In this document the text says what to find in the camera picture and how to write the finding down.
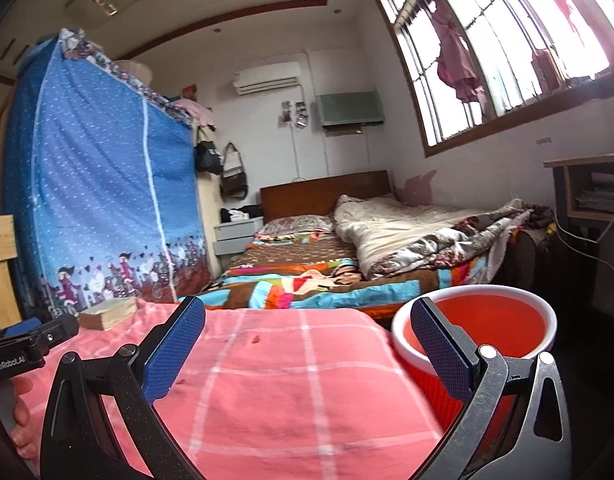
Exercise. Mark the pink plaid cloth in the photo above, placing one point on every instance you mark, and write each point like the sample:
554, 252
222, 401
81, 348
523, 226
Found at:
298, 394

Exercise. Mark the blue fabric wardrobe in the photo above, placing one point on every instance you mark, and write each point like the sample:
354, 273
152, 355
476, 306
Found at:
98, 177

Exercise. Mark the light wooden board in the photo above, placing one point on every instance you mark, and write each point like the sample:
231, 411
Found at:
9, 309

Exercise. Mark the white air conditioner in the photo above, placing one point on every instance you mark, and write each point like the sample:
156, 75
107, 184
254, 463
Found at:
267, 78

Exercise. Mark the wooden desk shelf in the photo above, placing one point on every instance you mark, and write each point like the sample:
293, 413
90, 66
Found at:
584, 190

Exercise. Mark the brown wooden headboard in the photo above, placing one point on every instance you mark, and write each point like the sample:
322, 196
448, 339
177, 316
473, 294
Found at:
319, 196

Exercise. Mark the person's left hand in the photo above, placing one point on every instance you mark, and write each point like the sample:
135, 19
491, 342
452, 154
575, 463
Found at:
23, 433

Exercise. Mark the white nightstand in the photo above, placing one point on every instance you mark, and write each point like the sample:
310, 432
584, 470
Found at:
232, 238

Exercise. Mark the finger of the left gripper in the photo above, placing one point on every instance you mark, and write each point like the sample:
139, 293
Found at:
49, 335
21, 328

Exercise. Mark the thick old book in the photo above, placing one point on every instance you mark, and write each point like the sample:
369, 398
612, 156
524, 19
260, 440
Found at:
108, 314

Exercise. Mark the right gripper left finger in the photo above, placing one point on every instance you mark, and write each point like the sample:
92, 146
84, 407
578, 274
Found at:
78, 438

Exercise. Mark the pink hanging clothes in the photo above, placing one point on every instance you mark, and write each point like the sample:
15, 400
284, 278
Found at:
455, 65

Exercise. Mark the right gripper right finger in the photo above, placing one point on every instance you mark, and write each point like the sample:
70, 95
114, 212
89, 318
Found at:
513, 423

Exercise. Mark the red plastic bucket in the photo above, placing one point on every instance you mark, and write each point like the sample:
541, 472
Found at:
515, 322

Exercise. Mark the floral pillow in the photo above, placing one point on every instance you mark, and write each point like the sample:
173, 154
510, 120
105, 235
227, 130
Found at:
303, 223

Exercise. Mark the colourful patchwork bedspread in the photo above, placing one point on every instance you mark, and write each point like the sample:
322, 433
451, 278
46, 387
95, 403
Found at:
317, 270

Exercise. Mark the window with bars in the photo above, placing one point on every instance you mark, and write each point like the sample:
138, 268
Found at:
535, 58

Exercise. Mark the black handbag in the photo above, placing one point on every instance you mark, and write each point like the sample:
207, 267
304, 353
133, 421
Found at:
207, 158

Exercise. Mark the white floral quilt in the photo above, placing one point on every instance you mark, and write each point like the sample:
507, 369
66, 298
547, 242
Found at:
392, 239

